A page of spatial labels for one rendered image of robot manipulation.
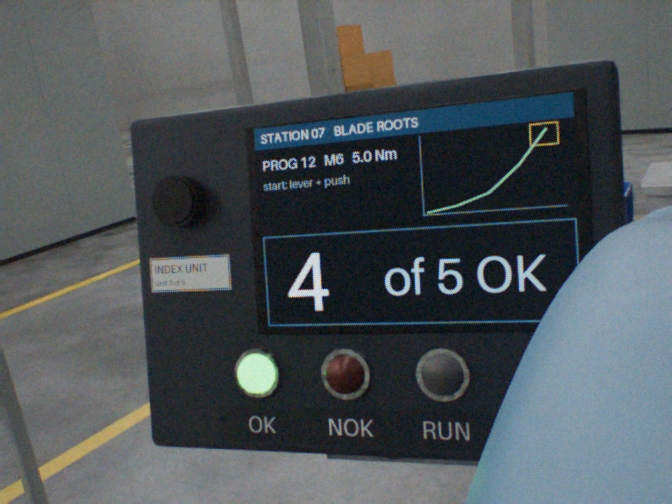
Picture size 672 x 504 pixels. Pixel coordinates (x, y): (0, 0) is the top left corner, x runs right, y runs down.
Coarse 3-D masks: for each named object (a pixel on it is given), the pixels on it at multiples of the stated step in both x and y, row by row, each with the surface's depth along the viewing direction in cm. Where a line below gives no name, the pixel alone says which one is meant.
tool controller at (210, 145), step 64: (576, 64) 32; (192, 128) 38; (256, 128) 37; (320, 128) 36; (384, 128) 34; (448, 128) 33; (512, 128) 32; (576, 128) 32; (192, 192) 37; (256, 192) 37; (320, 192) 36; (384, 192) 35; (448, 192) 34; (512, 192) 33; (576, 192) 32; (192, 256) 38; (256, 256) 37; (384, 256) 35; (448, 256) 34; (512, 256) 33; (576, 256) 32; (192, 320) 39; (256, 320) 37; (384, 320) 35; (448, 320) 34; (512, 320) 33; (192, 384) 39; (320, 384) 36; (384, 384) 35; (256, 448) 38; (320, 448) 37; (384, 448) 35; (448, 448) 34
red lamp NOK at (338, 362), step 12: (348, 348) 36; (336, 360) 35; (348, 360) 35; (360, 360) 35; (324, 372) 36; (336, 372) 35; (348, 372) 35; (360, 372) 35; (324, 384) 36; (336, 384) 35; (348, 384) 35; (360, 384) 35; (336, 396) 36; (348, 396) 36
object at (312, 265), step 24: (264, 240) 37; (288, 240) 36; (312, 240) 36; (336, 240) 36; (264, 264) 37; (288, 264) 36; (312, 264) 36; (336, 264) 36; (264, 288) 37; (288, 288) 36; (312, 288) 36; (336, 288) 36; (288, 312) 37; (312, 312) 36; (336, 312) 36
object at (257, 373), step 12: (252, 348) 37; (240, 360) 37; (252, 360) 37; (264, 360) 37; (276, 360) 37; (240, 372) 37; (252, 372) 37; (264, 372) 36; (276, 372) 37; (240, 384) 37; (252, 384) 37; (264, 384) 37; (276, 384) 37; (252, 396) 37; (264, 396) 37
